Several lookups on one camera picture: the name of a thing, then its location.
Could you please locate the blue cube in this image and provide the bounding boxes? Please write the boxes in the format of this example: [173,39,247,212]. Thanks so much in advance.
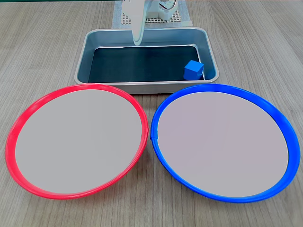
[183,60,205,81]

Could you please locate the steel tray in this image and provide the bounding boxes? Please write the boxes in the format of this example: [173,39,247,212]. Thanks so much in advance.
[74,26,220,95]

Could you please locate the red-rimmed white plate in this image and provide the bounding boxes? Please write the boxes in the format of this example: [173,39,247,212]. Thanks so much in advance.
[5,83,150,201]

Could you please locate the blue-rimmed white plate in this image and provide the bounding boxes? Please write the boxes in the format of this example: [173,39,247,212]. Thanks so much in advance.
[150,84,298,204]

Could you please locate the pale perforated base plate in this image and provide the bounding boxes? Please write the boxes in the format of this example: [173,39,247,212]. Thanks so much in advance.
[121,10,183,25]

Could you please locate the black cable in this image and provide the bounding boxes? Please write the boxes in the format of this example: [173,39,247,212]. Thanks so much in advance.
[159,0,178,11]

